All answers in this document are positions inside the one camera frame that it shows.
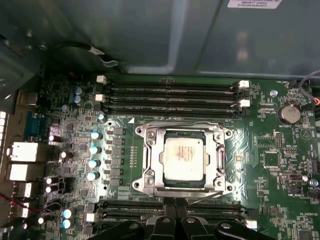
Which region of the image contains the black fan cable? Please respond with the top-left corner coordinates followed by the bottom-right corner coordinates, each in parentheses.
top-left (298, 70), bottom-right (320, 106)

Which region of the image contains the green motherboard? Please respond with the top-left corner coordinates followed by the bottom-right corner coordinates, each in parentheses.
top-left (14, 72), bottom-right (320, 240)

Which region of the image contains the CPU socket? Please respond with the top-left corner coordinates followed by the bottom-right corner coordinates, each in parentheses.
top-left (134, 121), bottom-right (235, 201)

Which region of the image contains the silver CPU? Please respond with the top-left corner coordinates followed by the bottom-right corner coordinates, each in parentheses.
top-left (163, 135), bottom-right (205, 183)

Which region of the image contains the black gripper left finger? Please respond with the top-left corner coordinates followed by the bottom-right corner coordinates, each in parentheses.
top-left (117, 198), bottom-right (177, 240)

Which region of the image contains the silver coin battery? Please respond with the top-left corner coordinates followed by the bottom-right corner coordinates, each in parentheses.
top-left (278, 103), bottom-right (301, 125)

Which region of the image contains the black PC case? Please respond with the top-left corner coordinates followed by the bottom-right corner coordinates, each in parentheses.
top-left (0, 0), bottom-right (320, 240)

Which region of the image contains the white case label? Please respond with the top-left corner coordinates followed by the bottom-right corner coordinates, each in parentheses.
top-left (226, 0), bottom-right (281, 10)

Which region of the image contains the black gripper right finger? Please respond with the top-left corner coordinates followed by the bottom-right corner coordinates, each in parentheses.
top-left (176, 198), bottom-right (253, 240)

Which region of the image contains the thin metal locking lever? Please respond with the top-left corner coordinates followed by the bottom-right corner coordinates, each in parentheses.
top-left (149, 189), bottom-right (235, 205)
top-left (134, 121), bottom-right (233, 137)

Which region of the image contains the black cable white connector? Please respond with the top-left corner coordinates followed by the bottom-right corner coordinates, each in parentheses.
top-left (51, 40), bottom-right (119, 69)

